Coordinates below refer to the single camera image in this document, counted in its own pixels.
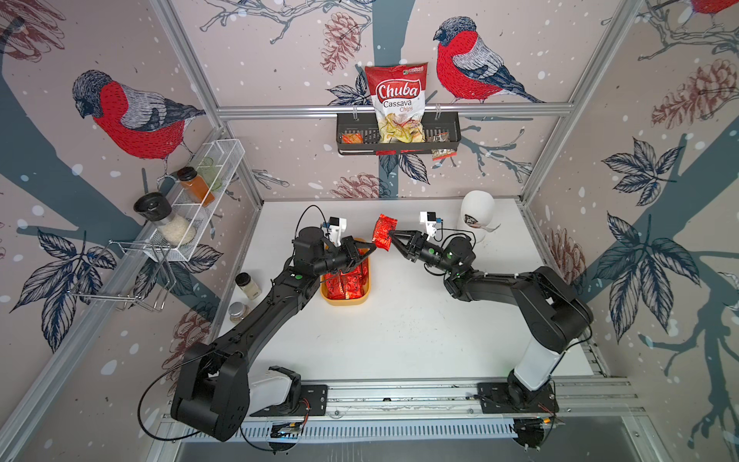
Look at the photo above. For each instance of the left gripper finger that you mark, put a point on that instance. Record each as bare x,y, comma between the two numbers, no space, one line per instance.
358,247
358,256

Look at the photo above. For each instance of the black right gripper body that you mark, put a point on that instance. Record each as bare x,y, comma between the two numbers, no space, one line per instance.
430,255

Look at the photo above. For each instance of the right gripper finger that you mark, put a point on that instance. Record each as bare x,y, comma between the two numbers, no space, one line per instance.
407,237
410,253

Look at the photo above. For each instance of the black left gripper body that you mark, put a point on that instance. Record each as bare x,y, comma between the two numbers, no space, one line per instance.
340,260

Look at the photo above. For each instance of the red tea bag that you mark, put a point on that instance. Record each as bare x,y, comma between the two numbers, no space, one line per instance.
381,234

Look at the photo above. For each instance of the yellow storage box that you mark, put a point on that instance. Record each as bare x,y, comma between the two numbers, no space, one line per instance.
345,299

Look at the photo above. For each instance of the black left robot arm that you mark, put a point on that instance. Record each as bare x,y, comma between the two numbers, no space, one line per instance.
212,393

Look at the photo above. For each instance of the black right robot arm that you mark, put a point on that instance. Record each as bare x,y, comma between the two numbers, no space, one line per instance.
554,314

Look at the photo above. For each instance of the pile of red tea bags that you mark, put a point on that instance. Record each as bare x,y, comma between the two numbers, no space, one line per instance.
346,283

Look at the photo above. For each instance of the white mug with logo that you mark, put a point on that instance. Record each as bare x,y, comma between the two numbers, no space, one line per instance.
477,215

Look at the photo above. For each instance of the small glass jar black lid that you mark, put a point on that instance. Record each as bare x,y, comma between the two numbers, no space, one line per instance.
246,283

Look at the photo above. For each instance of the small glass jar silver lid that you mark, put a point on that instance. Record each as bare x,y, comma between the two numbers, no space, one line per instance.
237,311

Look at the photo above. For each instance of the Chuba cassava chips bag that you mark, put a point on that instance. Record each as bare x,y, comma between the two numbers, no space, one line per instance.
398,97

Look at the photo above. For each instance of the orange spice bottle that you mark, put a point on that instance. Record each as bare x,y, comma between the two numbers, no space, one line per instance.
195,186

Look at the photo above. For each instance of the green item on shelf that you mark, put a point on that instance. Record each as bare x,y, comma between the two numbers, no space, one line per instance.
209,171

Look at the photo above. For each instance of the black lid rice jar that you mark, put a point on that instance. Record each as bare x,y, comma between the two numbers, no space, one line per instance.
174,229

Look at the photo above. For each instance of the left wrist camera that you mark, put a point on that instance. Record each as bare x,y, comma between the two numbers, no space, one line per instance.
336,227

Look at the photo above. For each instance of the black wire wall basket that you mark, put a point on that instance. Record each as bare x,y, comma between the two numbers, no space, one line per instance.
360,135

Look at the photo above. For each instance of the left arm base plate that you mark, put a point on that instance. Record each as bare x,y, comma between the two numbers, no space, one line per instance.
311,402

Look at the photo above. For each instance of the white wire wall shelf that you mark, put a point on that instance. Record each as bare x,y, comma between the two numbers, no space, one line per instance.
228,155

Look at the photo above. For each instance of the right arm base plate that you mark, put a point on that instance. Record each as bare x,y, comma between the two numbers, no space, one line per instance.
500,397

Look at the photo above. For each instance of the chrome wire rack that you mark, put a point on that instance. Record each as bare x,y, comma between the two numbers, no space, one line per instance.
125,274

